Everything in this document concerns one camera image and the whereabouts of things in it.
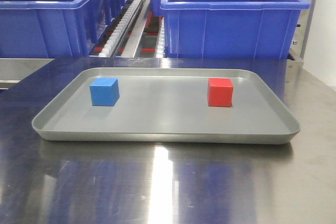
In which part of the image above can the red cube block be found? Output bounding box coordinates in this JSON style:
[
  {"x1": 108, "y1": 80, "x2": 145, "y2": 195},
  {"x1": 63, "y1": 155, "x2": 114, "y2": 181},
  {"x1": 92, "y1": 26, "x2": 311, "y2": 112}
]
[{"x1": 207, "y1": 78, "x2": 234, "y2": 108}]

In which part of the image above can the blue cube block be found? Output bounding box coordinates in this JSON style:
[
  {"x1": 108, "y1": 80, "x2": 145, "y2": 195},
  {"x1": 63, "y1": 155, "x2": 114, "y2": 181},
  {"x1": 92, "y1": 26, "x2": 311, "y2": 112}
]
[{"x1": 90, "y1": 77, "x2": 120, "y2": 106}]

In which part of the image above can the grey metal tray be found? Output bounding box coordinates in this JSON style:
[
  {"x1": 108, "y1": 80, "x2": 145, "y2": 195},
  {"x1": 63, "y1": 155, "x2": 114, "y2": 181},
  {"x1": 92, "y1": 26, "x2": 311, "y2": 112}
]
[{"x1": 31, "y1": 67, "x2": 300, "y2": 144}]

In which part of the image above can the white roller track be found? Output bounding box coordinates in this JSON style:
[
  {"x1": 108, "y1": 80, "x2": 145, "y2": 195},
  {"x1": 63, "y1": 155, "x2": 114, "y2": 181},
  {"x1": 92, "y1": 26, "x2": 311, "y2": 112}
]
[{"x1": 98, "y1": 0, "x2": 142, "y2": 58}]

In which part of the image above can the blue plastic bin left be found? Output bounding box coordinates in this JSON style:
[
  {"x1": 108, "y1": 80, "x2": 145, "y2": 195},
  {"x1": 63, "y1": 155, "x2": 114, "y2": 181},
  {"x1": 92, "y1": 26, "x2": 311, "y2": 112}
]
[{"x1": 1, "y1": 0, "x2": 125, "y2": 58}]

